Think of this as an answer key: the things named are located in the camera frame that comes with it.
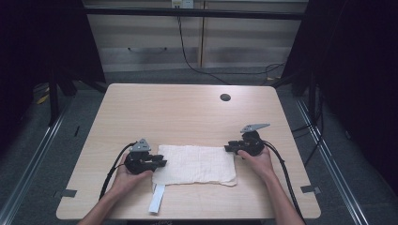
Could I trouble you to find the black floor cables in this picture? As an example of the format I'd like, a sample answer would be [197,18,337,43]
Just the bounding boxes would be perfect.
[290,87,325,167]

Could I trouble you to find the metal floor rail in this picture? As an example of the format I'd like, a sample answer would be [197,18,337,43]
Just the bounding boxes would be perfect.
[295,98,370,225]
[0,102,73,225]

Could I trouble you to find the black wall cable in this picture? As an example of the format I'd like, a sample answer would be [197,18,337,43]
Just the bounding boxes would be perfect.
[176,7,286,86]

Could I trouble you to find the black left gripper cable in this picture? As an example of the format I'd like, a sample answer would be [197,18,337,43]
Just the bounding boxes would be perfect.
[99,141,139,201]

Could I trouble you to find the person's right hand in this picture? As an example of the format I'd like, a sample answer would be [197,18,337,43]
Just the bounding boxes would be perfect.
[237,145,276,182]

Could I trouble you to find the black stand post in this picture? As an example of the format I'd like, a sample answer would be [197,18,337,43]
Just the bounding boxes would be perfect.
[46,71,60,128]

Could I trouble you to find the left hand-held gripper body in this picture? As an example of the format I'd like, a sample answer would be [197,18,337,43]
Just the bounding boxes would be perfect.
[124,138,158,175]

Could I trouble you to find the white wall socket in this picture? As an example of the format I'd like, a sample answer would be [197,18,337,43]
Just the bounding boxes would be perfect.
[171,0,195,9]

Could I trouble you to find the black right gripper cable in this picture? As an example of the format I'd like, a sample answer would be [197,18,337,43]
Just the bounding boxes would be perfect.
[263,140,306,223]

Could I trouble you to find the dark curtain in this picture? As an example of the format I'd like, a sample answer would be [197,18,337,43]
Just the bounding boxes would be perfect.
[0,0,106,151]
[281,0,398,195]

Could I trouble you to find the yellow floor object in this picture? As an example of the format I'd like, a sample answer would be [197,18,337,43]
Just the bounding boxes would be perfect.
[36,93,51,105]

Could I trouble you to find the person's left hand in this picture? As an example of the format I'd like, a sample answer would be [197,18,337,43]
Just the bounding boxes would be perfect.
[111,152,154,196]

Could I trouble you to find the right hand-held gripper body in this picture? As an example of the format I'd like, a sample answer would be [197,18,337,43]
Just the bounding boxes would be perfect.
[237,123,271,157]

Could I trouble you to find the dark cabinet handle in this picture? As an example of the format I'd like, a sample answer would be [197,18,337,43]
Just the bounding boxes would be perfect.
[127,46,168,53]

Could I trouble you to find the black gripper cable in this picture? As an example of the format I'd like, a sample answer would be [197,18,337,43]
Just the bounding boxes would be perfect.
[99,141,139,201]
[263,140,306,223]

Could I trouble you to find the grey tape strip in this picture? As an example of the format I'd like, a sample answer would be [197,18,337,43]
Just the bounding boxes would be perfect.
[299,185,322,195]
[53,188,78,199]

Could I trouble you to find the black horizontal frame bar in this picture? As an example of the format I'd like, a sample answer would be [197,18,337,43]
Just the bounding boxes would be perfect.
[83,7,309,21]

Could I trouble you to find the white towel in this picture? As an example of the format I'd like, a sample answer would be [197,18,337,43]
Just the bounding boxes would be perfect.
[147,143,237,215]

